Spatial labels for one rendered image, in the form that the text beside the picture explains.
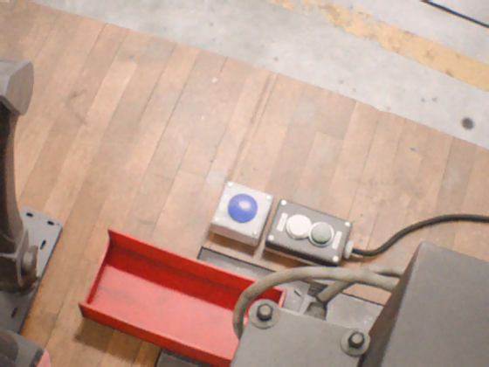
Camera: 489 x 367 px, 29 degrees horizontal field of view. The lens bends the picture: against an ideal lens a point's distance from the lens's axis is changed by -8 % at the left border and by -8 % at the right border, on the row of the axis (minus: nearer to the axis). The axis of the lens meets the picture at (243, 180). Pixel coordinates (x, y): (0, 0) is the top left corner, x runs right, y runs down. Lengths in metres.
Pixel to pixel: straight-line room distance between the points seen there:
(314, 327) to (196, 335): 0.63
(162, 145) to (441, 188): 0.41
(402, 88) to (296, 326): 1.93
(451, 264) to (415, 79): 2.05
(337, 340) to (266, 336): 0.05
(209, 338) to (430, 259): 0.77
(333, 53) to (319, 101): 1.13
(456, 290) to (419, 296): 0.02
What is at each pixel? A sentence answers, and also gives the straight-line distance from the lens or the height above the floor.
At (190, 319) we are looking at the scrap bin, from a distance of 1.35.
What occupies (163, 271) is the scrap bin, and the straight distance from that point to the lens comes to 1.37.
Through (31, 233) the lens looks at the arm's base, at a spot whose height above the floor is 0.91.
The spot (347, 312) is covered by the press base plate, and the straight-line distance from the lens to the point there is 1.38.
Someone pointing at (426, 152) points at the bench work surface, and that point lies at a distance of 1.50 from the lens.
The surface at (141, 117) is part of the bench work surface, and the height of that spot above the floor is 0.90.
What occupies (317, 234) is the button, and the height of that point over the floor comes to 0.94.
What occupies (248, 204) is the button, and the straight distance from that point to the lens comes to 1.38.
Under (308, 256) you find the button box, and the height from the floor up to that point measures 0.93.
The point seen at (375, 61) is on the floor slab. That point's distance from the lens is 2.64.
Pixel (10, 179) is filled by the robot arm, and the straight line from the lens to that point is 1.19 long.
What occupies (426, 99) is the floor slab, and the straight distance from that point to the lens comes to 2.61.
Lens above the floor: 2.19
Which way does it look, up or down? 64 degrees down
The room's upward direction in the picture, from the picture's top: 7 degrees clockwise
